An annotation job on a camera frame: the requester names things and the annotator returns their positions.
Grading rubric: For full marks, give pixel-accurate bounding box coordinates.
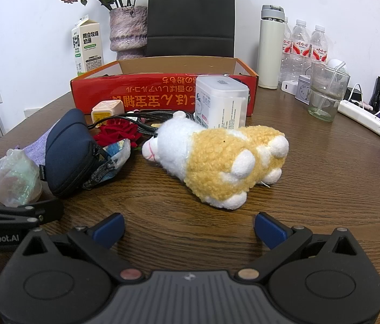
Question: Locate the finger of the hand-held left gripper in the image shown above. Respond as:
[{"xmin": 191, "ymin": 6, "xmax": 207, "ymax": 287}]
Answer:
[{"xmin": 0, "ymin": 198, "xmax": 64, "ymax": 226}]

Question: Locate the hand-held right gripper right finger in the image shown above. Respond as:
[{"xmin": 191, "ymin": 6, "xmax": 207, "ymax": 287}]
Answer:
[{"xmin": 234, "ymin": 211, "xmax": 362, "ymax": 283}]

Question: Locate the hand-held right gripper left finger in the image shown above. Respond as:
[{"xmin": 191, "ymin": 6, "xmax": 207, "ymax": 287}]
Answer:
[{"xmin": 13, "ymin": 212, "xmax": 145, "ymax": 283}]

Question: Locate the clear plastic bag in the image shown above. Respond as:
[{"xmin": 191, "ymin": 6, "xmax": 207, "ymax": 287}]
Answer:
[{"xmin": 0, "ymin": 148, "xmax": 44, "ymax": 207}]

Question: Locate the purple cloth pouch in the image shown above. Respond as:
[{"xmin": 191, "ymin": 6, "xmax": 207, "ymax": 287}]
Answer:
[{"xmin": 14, "ymin": 131, "xmax": 51, "ymax": 168}]

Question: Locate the blue patterned cloth bag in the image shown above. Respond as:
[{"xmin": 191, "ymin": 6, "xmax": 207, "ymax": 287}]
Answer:
[{"xmin": 83, "ymin": 140, "xmax": 132, "ymax": 190}]

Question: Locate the navy zip pouch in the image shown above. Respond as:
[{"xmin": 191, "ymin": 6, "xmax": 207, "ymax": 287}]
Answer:
[{"xmin": 39, "ymin": 109, "xmax": 100, "ymax": 199}]

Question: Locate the white and yellow plush toy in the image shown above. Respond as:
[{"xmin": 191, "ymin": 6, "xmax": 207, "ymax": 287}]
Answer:
[{"xmin": 141, "ymin": 111, "xmax": 290, "ymax": 210}]

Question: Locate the red fabric rose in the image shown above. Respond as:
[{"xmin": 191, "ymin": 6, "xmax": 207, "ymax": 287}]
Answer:
[{"xmin": 93, "ymin": 119, "xmax": 143, "ymax": 150}]

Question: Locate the yellow cube charger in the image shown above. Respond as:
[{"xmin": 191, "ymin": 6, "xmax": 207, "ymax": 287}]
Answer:
[{"xmin": 91, "ymin": 96, "xmax": 123, "ymax": 123}]

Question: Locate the grey braided cable bundle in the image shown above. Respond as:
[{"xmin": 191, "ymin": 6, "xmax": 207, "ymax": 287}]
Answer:
[{"xmin": 87, "ymin": 109, "xmax": 179, "ymax": 140}]

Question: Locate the white plastic container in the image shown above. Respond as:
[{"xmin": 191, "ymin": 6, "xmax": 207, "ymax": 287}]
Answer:
[{"xmin": 194, "ymin": 76, "xmax": 250, "ymax": 131}]

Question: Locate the red cardboard box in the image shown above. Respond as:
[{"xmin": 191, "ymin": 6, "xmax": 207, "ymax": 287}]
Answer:
[{"xmin": 70, "ymin": 57, "xmax": 260, "ymax": 118}]

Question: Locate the wooden desktop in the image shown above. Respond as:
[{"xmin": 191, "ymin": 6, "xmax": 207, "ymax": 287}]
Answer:
[{"xmin": 0, "ymin": 84, "xmax": 380, "ymax": 324}]

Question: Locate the small pale tin box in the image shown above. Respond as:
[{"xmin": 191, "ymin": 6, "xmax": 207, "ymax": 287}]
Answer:
[{"xmin": 294, "ymin": 74, "xmax": 314, "ymax": 105}]

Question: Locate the white power adapter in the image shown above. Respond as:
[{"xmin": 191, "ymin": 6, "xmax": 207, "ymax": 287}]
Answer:
[{"xmin": 280, "ymin": 80, "xmax": 300, "ymax": 95}]

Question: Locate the white power strip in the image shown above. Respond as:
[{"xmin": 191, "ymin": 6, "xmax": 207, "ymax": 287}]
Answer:
[{"xmin": 337, "ymin": 99, "xmax": 380, "ymax": 139}]

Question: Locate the clear glass cup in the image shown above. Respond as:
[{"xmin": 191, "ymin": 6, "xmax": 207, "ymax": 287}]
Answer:
[{"xmin": 307, "ymin": 61, "xmax": 351, "ymax": 122}]

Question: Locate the white round object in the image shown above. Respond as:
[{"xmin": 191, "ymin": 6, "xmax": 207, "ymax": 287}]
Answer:
[{"xmin": 326, "ymin": 59, "xmax": 349, "ymax": 73}]

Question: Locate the white milk carton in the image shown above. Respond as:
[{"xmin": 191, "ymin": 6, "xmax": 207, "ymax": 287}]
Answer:
[{"xmin": 71, "ymin": 15, "xmax": 105, "ymax": 78}]

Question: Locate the white thermos bottle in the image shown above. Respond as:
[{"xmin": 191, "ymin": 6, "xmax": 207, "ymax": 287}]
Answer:
[{"xmin": 256, "ymin": 4, "xmax": 286, "ymax": 90}]

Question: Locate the clear water bottle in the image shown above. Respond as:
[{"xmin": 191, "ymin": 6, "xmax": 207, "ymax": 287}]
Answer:
[
  {"xmin": 282, "ymin": 16, "xmax": 294, "ymax": 82},
  {"xmin": 310, "ymin": 24, "xmax": 329, "ymax": 64},
  {"xmin": 291, "ymin": 19, "xmax": 313, "ymax": 76}
]

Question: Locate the purple mottled vase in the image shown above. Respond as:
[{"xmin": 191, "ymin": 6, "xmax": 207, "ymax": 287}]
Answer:
[{"xmin": 109, "ymin": 5, "xmax": 149, "ymax": 61}]

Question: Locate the black paper bag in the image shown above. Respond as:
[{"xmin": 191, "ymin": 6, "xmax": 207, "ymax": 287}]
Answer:
[{"xmin": 146, "ymin": 0, "xmax": 237, "ymax": 59}]

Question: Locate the white plug cable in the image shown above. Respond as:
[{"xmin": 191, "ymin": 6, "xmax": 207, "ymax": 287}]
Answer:
[{"xmin": 347, "ymin": 83, "xmax": 374, "ymax": 111}]

